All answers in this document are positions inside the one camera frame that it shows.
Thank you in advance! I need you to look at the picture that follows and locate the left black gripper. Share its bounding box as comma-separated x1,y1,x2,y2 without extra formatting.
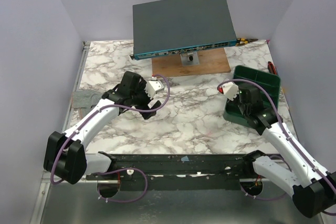
130,80,161,119

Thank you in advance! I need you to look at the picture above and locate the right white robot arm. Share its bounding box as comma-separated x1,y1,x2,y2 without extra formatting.
222,79,335,218

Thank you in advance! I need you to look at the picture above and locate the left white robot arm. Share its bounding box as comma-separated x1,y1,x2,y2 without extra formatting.
43,71,164,184

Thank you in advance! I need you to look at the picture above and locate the grey striped underwear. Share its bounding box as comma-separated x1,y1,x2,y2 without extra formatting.
71,90,102,119

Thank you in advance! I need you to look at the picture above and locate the green divided plastic tray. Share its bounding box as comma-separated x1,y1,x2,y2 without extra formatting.
223,65,281,127

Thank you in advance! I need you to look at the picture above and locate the red black utility knife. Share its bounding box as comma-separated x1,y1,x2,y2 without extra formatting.
267,61,278,75

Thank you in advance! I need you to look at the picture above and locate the brown plywood board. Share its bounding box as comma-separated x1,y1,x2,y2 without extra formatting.
152,48,231,77

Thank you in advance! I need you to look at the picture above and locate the blue tape piece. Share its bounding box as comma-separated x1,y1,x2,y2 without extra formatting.
181,156,190,162

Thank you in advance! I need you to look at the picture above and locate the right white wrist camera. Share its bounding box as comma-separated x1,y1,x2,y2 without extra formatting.
218,82,239,101

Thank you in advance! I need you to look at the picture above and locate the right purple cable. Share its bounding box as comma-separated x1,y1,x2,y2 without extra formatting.
216,78,336,213

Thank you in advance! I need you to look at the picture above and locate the purple cable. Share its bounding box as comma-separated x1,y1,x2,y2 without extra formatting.
216,78,336,213
50,74,171,204

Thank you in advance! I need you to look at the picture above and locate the black metal base rail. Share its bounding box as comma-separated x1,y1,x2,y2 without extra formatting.
86,154,264,195

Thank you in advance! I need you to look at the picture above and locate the grey metal stand bracket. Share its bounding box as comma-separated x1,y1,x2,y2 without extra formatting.
180,51,200,67

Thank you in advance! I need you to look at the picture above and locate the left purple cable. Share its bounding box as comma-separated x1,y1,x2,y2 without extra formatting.
50,74,171,204

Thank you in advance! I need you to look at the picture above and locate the grey network switch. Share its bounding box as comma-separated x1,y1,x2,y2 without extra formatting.
130,0,237,60

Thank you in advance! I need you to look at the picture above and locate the aluminium frame rail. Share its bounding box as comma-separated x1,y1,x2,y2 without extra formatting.
29,41,91,224

